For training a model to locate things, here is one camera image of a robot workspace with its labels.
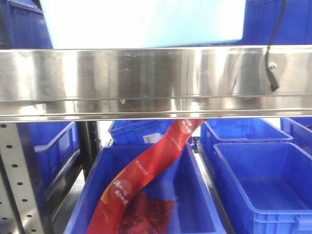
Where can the right front blue bin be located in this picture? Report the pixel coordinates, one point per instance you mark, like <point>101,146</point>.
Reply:
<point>265,188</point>

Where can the right shelf steel beam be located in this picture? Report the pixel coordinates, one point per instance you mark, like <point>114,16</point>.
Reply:
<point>162,83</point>

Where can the red printed banner strip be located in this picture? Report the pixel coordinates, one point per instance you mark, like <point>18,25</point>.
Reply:
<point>137,174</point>

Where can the perforated steel upright post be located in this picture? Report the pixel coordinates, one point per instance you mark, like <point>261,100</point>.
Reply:
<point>16,153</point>

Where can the left lower blue bin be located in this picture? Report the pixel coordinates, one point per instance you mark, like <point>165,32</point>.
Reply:
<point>54,143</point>

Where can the blue bin with red items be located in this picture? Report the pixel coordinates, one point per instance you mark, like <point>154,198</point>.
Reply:
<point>194,211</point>

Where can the right rear blue bin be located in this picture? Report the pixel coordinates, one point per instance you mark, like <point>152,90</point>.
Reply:
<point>237,131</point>

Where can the light teal plastic bin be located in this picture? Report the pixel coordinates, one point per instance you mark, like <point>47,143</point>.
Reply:
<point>118,24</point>

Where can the tilted rear blue bin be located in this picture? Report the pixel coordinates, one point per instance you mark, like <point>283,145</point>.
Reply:
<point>125,132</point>

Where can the red packaged items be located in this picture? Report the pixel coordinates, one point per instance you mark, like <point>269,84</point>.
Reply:
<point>147,216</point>

